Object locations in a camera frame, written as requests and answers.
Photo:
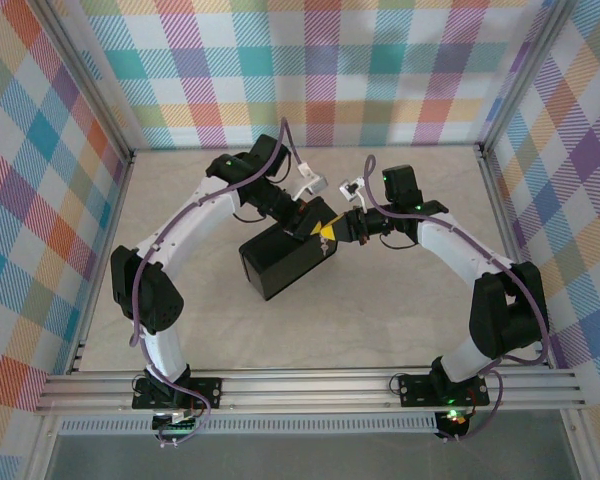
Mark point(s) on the black box with painted lid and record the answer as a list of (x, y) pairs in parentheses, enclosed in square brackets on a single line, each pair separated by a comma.
[(280, 270)]

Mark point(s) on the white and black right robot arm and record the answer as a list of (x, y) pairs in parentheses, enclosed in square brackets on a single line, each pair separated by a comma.
[(505, 320)]

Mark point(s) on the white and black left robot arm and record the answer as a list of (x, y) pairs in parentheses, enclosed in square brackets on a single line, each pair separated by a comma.
[(147, 295)]

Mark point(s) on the aluminium extrusion beam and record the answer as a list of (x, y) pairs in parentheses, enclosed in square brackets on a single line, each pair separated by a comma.
[(305, 392)]

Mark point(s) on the circuit board with yellow connector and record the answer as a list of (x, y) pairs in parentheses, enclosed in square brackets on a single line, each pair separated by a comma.
[(455, 420)]

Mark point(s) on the grey metal panel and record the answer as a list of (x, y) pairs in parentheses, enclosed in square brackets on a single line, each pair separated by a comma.
[(305, 460)]

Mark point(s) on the green lit circuit board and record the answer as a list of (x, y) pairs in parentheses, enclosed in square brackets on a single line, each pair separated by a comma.
[(177, 425)]

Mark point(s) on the aluminium side rail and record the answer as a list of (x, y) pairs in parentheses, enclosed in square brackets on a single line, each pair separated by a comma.
[(78, 352), (500, 215)]

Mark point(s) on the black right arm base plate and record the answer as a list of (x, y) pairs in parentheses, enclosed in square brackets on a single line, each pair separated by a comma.
[(415, 390)]

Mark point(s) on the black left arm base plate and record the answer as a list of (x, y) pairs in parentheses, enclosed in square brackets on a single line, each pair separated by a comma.
[(210, 392)]

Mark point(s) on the aluminium frame post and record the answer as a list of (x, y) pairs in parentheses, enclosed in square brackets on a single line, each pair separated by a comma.
[(525, 75), (90, 85)]

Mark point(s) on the aluminium frame leg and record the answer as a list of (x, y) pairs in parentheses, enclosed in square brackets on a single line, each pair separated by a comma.
[(42, 450), (577, 445)]

